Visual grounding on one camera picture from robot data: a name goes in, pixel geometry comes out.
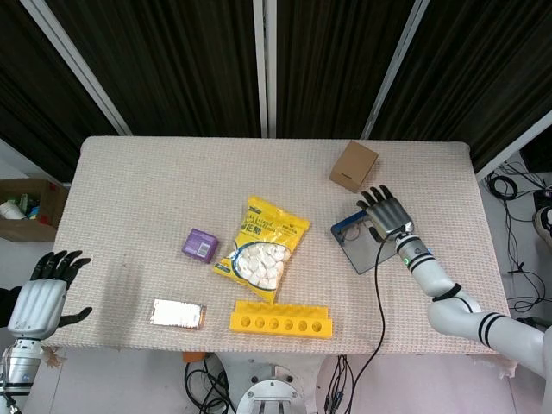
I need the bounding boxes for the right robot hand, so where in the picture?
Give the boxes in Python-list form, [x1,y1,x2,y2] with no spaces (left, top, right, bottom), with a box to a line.
[355,184,417,243]

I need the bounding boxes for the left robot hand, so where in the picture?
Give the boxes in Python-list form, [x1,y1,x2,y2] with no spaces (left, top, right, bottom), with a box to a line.
[7,249,94,342]

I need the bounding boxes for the thin-framed eyeglasses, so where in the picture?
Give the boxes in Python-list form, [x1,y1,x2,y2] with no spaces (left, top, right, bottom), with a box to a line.
[338,222,377,244]

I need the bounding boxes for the grey blue-edged pouch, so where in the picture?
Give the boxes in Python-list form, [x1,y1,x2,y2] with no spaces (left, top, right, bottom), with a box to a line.
[330,210,406,275]

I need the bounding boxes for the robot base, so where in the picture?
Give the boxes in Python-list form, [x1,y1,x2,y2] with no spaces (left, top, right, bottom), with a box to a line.
[235,361,310,414]

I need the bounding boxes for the cardboard box with items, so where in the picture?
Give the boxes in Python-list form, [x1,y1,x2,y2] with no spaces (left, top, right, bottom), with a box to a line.
[0,178,70,242]

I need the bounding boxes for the brown cardboard box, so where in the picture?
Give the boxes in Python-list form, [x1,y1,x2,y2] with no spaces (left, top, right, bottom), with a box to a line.
[329,140,380,194]

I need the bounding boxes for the yellow marshmallow bag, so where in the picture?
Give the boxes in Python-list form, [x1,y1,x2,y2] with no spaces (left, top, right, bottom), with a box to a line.
[213,195,311,304]

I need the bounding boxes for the silver foil packet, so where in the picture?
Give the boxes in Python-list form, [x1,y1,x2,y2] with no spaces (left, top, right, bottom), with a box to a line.
[148,298,208,331]

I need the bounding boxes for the yellow tube rack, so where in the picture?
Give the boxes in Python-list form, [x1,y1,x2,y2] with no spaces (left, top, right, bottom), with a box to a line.
[229,300,334,341]

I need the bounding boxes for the white sneaker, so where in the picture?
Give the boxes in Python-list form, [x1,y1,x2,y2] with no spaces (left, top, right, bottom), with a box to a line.
[534,205,552,248]

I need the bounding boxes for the small purple box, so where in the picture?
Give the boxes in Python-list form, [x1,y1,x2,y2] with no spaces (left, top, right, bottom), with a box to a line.
[181,228,220,264]

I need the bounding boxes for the beige woven tablecloth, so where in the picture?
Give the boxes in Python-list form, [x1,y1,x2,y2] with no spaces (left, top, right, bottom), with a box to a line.
[41,135,518,356]

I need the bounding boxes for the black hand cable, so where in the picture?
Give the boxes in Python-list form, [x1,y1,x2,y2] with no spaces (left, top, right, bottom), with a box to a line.
[321,235,396,414]

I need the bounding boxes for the black floor cables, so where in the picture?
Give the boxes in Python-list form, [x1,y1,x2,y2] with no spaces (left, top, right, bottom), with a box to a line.
[486,160,552,314]

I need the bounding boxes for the white metal frame post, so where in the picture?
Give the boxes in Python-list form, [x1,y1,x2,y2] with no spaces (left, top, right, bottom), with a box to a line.
[360,0,430,140]
[475,110,552,182]
[252,0,278,139]
[21,0,133,137]

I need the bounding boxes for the black cable bundle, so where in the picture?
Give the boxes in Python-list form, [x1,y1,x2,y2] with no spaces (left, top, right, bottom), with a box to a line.
[184,351,236,414]
[323,354,357,414]

